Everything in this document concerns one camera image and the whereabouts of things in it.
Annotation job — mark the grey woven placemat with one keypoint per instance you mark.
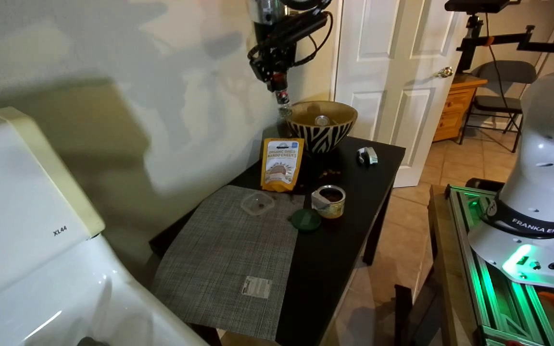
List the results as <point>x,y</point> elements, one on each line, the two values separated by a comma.
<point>232,263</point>

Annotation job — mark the roll of tape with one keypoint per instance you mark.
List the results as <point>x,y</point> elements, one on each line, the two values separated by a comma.
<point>328,201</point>

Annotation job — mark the orange snack pouch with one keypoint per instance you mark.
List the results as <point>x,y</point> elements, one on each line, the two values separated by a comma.
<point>282,166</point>

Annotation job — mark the white gas stove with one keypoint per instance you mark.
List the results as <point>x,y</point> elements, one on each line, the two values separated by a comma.
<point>34,257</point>

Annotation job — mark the black camera stand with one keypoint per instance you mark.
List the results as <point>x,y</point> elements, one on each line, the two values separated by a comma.
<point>482,42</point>

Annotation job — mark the brown patterned wooden bowl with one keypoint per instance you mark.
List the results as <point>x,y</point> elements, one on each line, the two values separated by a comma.
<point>324,132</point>

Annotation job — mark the clear plastic lid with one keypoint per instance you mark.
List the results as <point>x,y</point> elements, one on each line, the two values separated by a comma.
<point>257,203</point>

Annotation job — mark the dark green round lid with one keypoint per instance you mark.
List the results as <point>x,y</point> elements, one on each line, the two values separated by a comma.
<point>305,220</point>

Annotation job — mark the small dark red-capped bottle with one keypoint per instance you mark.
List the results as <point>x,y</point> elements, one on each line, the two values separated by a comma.
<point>282,92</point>

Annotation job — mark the small black object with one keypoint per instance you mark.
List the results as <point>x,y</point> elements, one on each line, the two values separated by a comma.
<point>368,157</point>

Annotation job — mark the robot mounting platform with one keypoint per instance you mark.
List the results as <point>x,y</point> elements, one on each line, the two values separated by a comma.
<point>501,301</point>

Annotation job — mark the dark folding chair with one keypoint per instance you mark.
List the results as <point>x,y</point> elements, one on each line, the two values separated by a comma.
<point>501,84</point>

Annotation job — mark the black side table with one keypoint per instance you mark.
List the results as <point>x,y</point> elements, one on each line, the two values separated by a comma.
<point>347,232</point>

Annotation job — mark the white panel door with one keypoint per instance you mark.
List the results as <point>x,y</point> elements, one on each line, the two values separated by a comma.
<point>365,59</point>
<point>422,109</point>

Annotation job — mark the wooden drawer cabinet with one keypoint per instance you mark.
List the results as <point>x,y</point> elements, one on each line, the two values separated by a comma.
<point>457,109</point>

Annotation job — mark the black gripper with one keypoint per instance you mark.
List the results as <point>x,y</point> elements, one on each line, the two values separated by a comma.
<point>288,40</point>

